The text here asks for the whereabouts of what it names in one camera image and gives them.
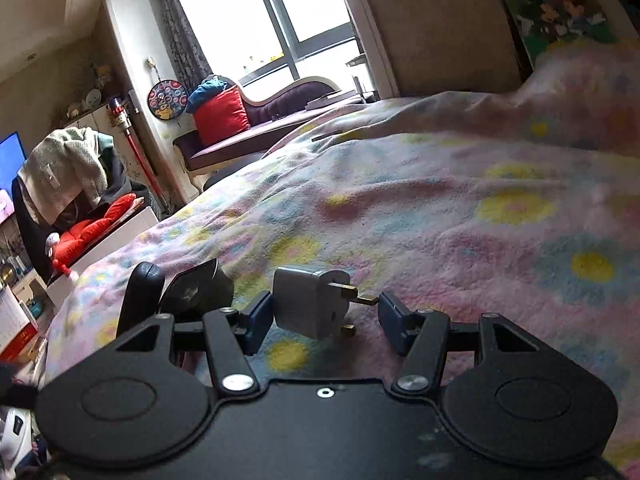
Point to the white bench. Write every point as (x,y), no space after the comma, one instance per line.
(125,235)

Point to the red cushion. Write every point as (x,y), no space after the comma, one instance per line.
(222,117)

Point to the round dartboard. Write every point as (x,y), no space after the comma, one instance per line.
(167,100)

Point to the cartoon picture board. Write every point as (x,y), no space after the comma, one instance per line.
(555,15)

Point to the television screen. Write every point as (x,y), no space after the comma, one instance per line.
(10,160)

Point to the red and white box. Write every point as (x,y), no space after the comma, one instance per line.
(17,325)

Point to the pile of clothes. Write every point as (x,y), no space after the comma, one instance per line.
(65,165)

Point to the blue cloth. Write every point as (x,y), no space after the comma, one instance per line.
(205,90)

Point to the purple chaise lounge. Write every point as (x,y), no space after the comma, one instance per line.
(280,110)

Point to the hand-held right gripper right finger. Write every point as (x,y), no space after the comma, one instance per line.
(392,317)

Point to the black round object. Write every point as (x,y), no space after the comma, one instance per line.
(197,287)

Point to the red stick vacuum cleaner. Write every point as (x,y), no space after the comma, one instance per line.
(135,150)

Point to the floral fleece blanket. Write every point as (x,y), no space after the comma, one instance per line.
(450,210)

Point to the red plush toy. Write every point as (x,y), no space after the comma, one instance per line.
(95,225)

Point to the grey power adapter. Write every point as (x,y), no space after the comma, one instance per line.
(305,300)

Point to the patterned curtain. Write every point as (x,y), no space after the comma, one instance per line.
(182,35)

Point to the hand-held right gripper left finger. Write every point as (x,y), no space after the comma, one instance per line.
(259,317)

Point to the window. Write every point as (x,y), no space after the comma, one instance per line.
(280,10)

